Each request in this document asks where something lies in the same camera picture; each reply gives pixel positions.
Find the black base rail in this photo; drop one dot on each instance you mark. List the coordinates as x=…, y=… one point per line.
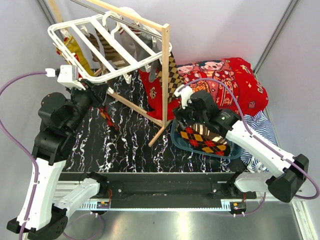
x=174, y=192

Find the metal rack rod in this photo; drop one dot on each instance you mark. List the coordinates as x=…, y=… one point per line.
x=117, y=19

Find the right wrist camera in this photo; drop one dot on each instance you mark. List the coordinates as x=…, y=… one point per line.
x=183, y=92

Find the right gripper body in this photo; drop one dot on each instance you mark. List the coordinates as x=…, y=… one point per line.
x=190, y=116

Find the brown striped sock in basket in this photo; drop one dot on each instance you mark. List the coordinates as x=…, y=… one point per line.
x=205, y=132

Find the blue striped shirt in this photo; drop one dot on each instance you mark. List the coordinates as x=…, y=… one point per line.
x=262, y=125

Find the brown argyle sock hanging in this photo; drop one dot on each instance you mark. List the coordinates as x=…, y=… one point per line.
x=174, y=78

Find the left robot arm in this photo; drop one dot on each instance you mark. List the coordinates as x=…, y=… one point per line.
x=41, y=218

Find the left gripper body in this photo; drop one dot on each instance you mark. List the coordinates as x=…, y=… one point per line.
x=84, y=99

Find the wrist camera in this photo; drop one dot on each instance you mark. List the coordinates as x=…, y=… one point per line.
x=67, y=75
x=183, y=92

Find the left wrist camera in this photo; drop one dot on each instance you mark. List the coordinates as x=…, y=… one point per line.
x=67, y=75

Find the wooden drying rack frame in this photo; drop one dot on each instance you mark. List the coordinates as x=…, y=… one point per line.
x=156, y=93

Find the white plastic clip hanger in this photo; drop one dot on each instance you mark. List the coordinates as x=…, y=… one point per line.
x=107, y=28

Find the clear plastic basket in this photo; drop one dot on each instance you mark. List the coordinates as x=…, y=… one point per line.
x=236, y=151

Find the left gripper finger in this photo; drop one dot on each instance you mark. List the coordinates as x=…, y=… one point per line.
x=100, y=93
x=89, y=86

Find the grey sock hanging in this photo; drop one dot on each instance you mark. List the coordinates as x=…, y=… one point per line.
x=137, y=51

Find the yellow sock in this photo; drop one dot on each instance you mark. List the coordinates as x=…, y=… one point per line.
x=74, y=48

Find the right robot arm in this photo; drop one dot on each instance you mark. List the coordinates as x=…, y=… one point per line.
x=287, y=172

